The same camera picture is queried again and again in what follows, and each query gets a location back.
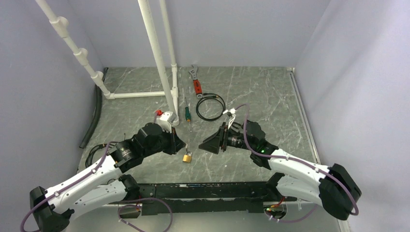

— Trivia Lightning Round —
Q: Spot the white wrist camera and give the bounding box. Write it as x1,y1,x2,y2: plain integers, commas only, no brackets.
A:
222,108,236,130
154,110,179,133

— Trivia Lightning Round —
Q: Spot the coiled black cable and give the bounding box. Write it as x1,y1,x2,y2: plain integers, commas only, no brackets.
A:
85,143,113,169
195,93,226,122

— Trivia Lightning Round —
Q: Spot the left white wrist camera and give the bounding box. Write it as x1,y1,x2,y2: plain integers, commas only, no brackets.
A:
154,110,179,133

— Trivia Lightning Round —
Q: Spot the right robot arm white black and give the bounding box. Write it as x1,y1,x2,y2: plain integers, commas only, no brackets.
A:
198,121,362,220

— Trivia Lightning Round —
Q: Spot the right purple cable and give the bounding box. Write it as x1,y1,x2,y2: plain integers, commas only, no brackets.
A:
234,103,360,224

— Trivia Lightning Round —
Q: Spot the black foam tube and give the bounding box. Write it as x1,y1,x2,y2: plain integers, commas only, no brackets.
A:
79,85,103,149

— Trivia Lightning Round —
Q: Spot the red handle adjustable wrench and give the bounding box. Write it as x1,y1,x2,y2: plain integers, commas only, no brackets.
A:
189,64,203,99

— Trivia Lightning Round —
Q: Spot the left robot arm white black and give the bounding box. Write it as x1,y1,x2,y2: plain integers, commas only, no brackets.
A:
20,122,186,232

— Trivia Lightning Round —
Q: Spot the coiled black cable right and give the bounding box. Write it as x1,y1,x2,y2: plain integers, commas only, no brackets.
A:
195,93,226,122

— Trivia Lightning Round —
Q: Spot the small brass padlock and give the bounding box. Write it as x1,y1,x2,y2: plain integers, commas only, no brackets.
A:
182,152,192,163

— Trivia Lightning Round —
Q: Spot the white pvc pipe frame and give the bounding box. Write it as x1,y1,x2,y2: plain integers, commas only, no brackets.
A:
36,0,179,126

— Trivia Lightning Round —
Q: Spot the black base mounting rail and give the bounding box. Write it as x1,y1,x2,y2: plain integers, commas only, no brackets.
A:
119,174,296,216

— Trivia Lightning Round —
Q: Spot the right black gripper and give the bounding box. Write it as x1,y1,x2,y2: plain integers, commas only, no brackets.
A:
199,122,255,155

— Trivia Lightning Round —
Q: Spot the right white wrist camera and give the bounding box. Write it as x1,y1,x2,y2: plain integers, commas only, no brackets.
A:
222,108,236,130

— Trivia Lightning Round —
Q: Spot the aluminium rail right edge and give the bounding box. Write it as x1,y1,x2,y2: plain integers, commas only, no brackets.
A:
286,66,353,232

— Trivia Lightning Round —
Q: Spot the green handle screwdriver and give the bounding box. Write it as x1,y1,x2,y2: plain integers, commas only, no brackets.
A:
184,97,191,122

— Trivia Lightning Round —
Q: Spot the coiled black cable left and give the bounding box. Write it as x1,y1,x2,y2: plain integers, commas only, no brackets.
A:
85,143,113,169

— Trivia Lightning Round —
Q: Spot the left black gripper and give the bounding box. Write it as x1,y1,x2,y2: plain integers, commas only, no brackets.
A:
143,125,186,157

